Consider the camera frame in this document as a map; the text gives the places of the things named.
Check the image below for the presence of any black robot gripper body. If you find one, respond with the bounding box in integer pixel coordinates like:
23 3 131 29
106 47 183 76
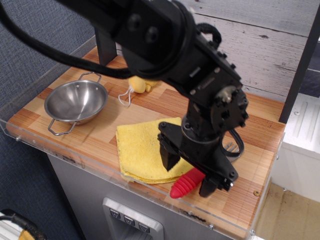
158 119 238 191

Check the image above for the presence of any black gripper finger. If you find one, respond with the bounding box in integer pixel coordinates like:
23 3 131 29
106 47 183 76
160 143 181 171
199 177 218 198

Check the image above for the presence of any red handled metal fork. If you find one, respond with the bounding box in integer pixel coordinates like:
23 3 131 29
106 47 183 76
169 142 244 199

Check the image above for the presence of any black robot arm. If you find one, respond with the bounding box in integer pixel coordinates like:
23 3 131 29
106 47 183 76
63 0 248 197

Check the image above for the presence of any folded yellow cloth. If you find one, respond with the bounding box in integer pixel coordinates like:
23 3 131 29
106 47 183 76
115 117 193 185

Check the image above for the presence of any clear acrylic table guard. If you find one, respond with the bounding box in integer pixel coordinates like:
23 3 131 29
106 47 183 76
0 34 286 238

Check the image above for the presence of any grey toy dispenser panel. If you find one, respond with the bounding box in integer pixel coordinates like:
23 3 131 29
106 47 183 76
102 197 165 240

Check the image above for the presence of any yellow plush toy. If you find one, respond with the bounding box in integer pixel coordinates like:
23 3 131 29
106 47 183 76
118 76 159 107

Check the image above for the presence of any white ridged side unit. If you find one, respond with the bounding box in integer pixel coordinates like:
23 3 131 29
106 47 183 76
270 93 320 202

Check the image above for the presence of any black yellow object bottom left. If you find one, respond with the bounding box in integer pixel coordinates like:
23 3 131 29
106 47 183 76
0 209 48 240

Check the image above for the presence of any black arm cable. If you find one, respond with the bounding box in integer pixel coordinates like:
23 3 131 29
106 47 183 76
0 4 245 155

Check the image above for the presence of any stainless steel two-handled bowl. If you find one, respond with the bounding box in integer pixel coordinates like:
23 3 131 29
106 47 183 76
44 72 108 136

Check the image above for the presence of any black left frame post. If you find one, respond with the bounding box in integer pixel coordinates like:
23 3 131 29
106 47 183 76
94 27 118 66

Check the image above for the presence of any black frame post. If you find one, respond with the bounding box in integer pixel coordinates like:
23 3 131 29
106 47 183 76
278 6 320 124
94 27 118 66

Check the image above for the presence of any black right frame post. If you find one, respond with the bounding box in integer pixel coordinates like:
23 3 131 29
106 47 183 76
278 6 320 124

